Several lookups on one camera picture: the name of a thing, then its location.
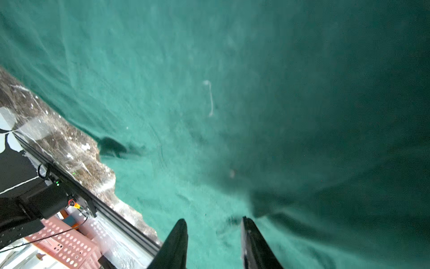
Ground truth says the black front aluminium rail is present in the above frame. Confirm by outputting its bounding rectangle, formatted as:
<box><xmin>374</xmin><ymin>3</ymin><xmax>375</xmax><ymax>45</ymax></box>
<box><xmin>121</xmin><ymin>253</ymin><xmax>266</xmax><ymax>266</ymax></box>
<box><xmin>16</xmin><ymin>135</ymin><xmax>160</xmax><ymax>257</ymax></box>

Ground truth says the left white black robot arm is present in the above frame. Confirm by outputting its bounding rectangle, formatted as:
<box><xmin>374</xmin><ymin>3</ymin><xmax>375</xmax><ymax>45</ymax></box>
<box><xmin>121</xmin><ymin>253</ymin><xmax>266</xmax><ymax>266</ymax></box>
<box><xmin>1</xmin><ymin>184</ymin><xmax>70</xmax><ymax>248</ymax></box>

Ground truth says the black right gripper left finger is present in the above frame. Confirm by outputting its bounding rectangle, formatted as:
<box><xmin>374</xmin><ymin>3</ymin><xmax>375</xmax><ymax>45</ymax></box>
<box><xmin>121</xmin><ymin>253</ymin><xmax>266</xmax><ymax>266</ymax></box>
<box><xmin>147</xmin><ymin>219</ymin><xmax>188</xmax><ymax>269</ymax></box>

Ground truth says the dark green t-shirt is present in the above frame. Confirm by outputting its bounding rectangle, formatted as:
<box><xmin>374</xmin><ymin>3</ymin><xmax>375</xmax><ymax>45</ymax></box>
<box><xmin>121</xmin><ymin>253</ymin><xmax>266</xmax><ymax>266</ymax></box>
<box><xmin>1</xmin><ymin>1</ymin><xmax>430</xmax><ymax>269</ymax></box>

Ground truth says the pink perforated crate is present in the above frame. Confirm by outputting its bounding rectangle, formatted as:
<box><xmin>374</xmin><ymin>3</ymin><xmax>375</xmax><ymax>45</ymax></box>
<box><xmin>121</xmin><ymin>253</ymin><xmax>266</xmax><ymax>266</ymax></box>
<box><xmin>25</xmin><ymin>216</ymin><xmax>101</xmax><ymax>269</ymax></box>

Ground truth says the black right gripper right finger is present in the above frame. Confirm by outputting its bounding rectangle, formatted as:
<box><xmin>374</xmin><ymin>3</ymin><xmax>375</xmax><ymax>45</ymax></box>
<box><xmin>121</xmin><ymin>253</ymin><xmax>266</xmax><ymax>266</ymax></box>
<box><xmin>241</xmin><ymin>216</ymin><xmax>283</xmax><ymax>269</ymax></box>

